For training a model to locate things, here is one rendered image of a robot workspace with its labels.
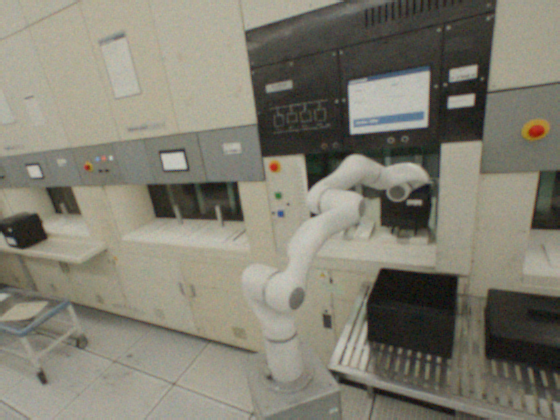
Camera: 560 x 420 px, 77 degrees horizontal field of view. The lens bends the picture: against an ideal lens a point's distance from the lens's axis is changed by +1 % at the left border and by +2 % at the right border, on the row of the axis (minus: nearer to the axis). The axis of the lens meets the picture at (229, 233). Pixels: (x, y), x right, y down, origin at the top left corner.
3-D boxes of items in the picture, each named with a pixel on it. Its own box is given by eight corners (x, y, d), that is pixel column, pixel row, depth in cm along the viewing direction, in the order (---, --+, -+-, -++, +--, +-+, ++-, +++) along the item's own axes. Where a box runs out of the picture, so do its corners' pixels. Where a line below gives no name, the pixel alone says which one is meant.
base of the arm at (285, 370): (271, 400, 116) (263, 358, 109) (254, 362, 133) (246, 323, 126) (322, 382, 119) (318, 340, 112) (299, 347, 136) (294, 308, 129)
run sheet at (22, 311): (-5, 321, 262) (-6, 320, 261) (18, 303, 283) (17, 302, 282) (30, 319, 255) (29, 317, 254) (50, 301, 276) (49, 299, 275)
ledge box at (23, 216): (5, 248, 312) (-8, 221, 303) (35, 235, 333) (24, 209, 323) (21, 251, 295) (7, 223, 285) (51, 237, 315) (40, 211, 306)
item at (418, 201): (377, 233, 179) (375, 174, 167) (383, 217, 194) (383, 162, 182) (431, 236, 166) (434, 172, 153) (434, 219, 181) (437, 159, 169)
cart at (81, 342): (-23, 358, 302) (-50, 313, 284) (32, 321, 343) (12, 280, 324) (44, 387, 253) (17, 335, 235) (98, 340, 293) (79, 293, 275)
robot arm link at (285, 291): (259, 306, 118) (295, 325, 105) (243, 286, 111) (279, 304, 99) (336, 203, 133) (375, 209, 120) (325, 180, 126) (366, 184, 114)
